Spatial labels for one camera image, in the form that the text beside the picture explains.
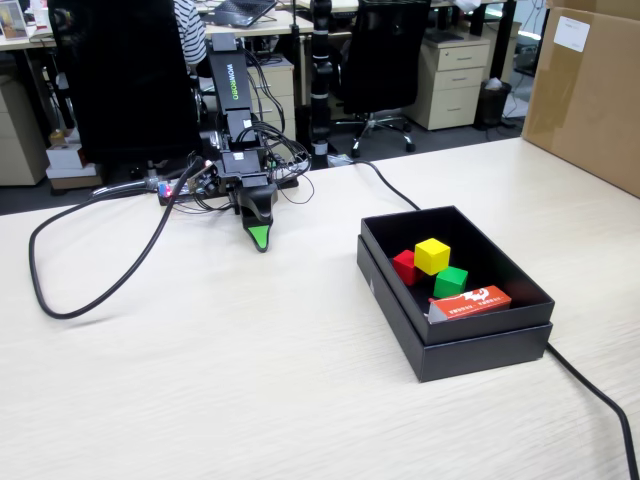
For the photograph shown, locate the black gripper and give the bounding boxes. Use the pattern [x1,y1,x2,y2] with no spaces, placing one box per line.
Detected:
[216,148,279,253]

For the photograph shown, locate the red wooden cube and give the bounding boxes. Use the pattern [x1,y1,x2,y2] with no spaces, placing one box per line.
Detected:
[392,248,426,287]

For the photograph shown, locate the yellow wooden cube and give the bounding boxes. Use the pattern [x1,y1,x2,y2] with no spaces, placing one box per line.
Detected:
[413,237,451,277]

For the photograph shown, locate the green wooden cube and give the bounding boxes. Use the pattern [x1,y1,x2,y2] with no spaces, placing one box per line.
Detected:
[432,265,470,300]

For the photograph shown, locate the white box stack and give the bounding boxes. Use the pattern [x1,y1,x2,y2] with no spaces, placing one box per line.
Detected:
[44,134,104,192]

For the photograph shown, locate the black open cardboard box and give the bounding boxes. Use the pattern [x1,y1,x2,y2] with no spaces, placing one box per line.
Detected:
[360,204,556,347]

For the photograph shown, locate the large brown cardboard box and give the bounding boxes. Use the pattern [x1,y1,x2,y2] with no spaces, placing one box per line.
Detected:
[520,0,640,199]

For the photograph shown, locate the circuit board with red light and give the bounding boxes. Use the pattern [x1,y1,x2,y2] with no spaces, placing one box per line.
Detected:
[156,179,202,207]

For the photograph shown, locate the black jointed pole white rings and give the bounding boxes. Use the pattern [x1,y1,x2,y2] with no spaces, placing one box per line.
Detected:
[308,0,335,158]

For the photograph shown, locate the thin black stand pole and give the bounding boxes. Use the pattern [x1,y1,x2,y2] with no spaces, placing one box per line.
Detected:
[289,0,304,109]

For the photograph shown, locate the large black office chair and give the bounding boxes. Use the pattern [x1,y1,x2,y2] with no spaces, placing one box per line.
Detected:
[46,0,202,167]

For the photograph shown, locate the person in striped shirt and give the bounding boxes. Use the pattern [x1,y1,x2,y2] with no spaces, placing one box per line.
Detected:
[171,0,209,70]

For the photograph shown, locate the black mesh office chair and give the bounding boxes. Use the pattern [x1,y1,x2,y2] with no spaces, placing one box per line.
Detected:
[331,0,433,159]

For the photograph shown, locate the black laptop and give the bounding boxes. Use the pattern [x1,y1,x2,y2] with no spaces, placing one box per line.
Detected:
[201,0,279,29]

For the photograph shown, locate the orange printed carton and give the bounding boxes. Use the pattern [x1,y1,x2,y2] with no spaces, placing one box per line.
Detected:
[424,284,514,325]

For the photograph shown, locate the beige three drawer cabinet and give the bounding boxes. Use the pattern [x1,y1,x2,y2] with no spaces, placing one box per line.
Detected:
[401,36,493,133]

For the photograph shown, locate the black trash bin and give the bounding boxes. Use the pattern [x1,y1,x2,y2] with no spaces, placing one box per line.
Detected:
[473,78,513,131]

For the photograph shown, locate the beige low cabinet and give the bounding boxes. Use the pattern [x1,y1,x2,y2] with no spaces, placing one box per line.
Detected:
[0,73,51,188]

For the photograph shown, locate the framed desk picture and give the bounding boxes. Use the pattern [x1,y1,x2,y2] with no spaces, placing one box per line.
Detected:
[0,0,30,41]

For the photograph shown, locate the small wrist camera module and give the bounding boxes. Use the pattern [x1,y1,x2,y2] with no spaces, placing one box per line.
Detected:
[192,160,221,197]

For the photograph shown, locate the beige drawer cabinet with cables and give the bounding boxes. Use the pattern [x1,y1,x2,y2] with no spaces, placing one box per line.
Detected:
[245,56,298,142]

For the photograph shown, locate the gray corrugated cable sleeve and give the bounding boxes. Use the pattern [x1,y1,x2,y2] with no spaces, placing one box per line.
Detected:
[88,175,162,201]

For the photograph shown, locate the thick black looped cable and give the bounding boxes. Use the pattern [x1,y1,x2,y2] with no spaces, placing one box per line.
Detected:
[27,155,205,322]

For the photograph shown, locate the thick black long cable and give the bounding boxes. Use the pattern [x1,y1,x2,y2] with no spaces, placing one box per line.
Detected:
[348,158,640,480]

